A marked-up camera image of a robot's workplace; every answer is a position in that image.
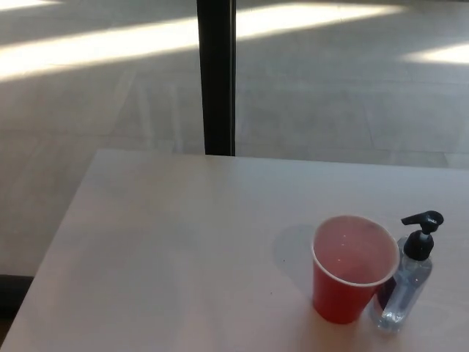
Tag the red plastic cup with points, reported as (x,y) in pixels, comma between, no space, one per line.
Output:
(337,304)

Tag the black vertical window post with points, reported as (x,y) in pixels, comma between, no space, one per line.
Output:
(217,77)

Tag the clear soap pump bottle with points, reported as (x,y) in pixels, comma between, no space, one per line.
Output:
(410,282)

